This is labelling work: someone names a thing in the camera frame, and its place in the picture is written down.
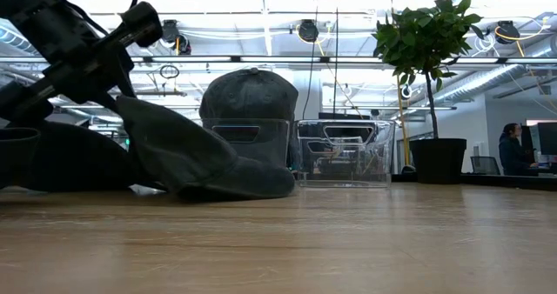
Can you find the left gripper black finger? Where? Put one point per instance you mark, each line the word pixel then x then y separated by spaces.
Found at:
pixel 122 85
pixel 82 89

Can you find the faded charcoal baseball cap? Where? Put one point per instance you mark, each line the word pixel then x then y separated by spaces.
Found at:
pixel 183 155

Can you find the grey baseball cap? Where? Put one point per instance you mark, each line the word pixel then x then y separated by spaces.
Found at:
pixel 248 94

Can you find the black baseball cap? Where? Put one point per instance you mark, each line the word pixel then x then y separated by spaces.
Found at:
pixel 78 159

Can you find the clear plastic bin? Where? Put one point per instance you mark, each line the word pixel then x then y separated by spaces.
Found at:
pixel 274 126
pixel 348 181

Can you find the green plant in black pot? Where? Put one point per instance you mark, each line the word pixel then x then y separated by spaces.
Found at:
pixel 437 159

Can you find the grey mesh office chair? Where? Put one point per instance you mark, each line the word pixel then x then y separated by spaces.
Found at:
pixel 485 165

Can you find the person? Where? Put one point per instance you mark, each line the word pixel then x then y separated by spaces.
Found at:
pixel 511 155

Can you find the black computer monitor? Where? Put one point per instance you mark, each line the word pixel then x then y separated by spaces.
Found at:
pixel 546 139

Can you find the long ceiling light rail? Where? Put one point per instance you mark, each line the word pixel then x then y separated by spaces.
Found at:
pixel 283 59

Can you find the silver ceiling duct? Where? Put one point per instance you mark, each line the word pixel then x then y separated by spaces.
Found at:
pixel 483 81

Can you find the black aluminium table frame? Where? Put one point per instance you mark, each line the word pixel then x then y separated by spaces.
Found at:
pixel 500 182

